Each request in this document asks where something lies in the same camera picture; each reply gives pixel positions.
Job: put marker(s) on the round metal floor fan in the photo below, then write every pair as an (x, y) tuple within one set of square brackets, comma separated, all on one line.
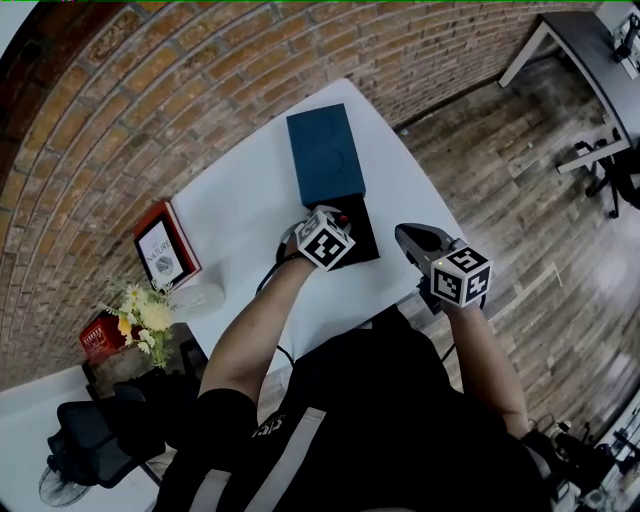
[(60, 487)]

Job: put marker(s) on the black tripod gear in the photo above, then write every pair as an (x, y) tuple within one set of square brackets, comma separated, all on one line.
[(627, 45)]

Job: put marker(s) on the person's left forearm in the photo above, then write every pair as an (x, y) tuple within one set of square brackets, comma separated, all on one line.
[(255, 330)]

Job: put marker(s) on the person's right forearm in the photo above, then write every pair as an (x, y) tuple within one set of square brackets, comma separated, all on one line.
[(487, 360)]

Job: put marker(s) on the red box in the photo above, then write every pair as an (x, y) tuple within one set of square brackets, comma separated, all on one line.
[(100, 337)]

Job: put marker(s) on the person's black shirt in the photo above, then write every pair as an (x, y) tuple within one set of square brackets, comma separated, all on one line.
[(370, 425)]

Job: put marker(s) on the black mesh office chair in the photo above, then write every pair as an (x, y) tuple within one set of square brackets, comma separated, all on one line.
[(95, 440)]

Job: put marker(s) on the dark brown stand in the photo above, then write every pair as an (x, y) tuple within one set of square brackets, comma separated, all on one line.
[(135, 360)]

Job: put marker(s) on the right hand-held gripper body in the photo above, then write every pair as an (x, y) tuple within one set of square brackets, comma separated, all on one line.
[(457, 277)]

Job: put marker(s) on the dark green box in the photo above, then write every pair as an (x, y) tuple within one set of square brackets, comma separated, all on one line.
[(325, 150)]

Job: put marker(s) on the dark-topped desk with white legs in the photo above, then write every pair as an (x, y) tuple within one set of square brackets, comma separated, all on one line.
[(590, 55)]

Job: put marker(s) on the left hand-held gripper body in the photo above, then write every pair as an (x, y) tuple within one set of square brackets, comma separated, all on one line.
[(325, 242)]

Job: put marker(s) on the black wheeled office chair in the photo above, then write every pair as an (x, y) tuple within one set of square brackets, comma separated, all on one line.
[(620, 175)]

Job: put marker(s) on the yellow and white flowers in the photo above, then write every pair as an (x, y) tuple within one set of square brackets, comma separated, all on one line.
[(142, 315)]

